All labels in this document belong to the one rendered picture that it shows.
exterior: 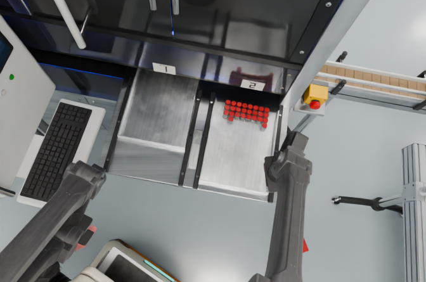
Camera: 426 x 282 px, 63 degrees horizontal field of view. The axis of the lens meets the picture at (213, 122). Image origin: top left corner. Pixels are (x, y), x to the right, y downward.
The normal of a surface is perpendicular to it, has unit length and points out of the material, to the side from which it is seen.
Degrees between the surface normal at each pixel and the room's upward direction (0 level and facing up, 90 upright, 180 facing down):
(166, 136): 0
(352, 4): 90
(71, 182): 41
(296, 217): 35
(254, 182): 0
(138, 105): 0
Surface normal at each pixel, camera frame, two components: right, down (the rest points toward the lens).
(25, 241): 0.43, -0.76
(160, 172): 0.07, -0.36
